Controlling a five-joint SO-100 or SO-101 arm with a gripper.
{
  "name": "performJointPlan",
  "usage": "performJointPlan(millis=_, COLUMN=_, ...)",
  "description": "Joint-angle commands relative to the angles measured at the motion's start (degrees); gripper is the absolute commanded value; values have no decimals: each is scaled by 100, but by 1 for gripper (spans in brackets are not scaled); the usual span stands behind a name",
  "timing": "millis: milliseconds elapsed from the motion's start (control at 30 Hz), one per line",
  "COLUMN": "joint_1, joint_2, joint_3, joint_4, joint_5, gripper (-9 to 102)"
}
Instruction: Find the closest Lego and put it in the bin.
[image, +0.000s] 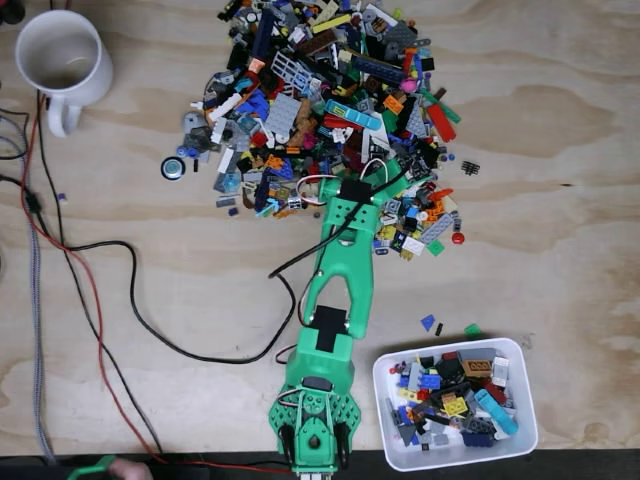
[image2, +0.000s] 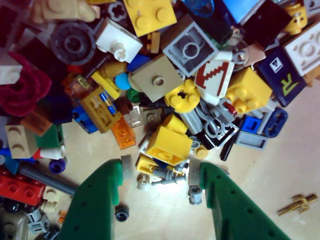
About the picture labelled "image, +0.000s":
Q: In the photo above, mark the light blue Lego slope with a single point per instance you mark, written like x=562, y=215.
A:
x=496, y=410

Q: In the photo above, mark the dark grey Lego plate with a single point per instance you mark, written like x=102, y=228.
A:
x=225, y=201

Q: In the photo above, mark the dark blue curved Lego panel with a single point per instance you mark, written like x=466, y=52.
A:
x=261, y=192

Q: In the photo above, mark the grey Lego dish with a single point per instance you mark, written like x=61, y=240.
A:
x=192, y=122

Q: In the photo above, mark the person's hand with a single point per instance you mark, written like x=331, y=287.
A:
x=131, y=470

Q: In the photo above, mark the red round Lego piece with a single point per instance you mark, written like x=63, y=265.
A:
x=457, y=238

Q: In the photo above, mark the white Lego lattice window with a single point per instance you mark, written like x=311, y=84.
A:
x=287, y=70

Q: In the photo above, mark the dark blue Lego plate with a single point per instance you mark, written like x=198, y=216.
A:
x=477, y=439

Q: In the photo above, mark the long yellow Lego plate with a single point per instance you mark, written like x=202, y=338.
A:
x=330, y=22

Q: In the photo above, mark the small blue Lego wedge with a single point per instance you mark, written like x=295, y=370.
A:
x=428, y=322

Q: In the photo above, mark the grey Lego wedge plate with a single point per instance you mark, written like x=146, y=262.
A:
x=417, y=120

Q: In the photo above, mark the black silver Lego wheel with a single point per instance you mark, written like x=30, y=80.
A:
x=172, y=167

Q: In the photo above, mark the black Lego grille piece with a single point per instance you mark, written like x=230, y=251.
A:
x=470, y=167

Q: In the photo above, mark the small green Lego plate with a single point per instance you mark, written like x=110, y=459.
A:
x=436, y=247
x=472, y=330

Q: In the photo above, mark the grey studded Lego plate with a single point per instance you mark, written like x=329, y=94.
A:
x=440, y=227

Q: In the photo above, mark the printed grey Lego slope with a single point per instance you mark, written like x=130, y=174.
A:
x=295, y=203

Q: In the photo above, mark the long red Lego slope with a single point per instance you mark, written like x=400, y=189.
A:
x=441, y=122

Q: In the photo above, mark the tan Lego brick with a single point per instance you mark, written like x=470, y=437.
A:
x=480, y=367

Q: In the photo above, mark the pink Lego ball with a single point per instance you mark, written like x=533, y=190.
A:
x=409, y=85

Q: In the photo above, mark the large grey Lego plate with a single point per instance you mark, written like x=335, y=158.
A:
x=282, y=117

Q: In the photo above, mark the long dark blue plate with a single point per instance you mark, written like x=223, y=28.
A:
x=377, y=67

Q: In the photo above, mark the white plastic bin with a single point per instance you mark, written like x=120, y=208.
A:
x=395, y=457

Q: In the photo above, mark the white Lego plate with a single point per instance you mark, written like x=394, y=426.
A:
x=412, y=245

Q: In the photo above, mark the transparent orange flame Lego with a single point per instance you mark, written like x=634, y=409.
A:
x=285, y=213

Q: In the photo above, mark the transparent light blue Lego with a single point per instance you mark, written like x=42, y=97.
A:
x=230, y=182

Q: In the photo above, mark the long dark blue bar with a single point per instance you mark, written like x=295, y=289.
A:
x=262, y=35

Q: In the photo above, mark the light blue Lego pickaxe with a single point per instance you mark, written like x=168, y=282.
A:
x=270, y=206

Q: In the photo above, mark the yellow printed Lego piece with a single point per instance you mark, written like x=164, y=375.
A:
x=455, y=406

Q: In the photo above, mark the black Lego brick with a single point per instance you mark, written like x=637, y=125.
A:
x=450, y=370

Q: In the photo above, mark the light grey Lego brick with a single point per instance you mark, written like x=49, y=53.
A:
x=500, y=370

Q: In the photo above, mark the orange studded Lego plate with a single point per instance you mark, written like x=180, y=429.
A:
x=394, y=103

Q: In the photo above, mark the long light blue Lego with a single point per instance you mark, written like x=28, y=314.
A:
x=357, y=117

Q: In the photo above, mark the white ceramic mug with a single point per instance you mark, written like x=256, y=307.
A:
x=95, y=85

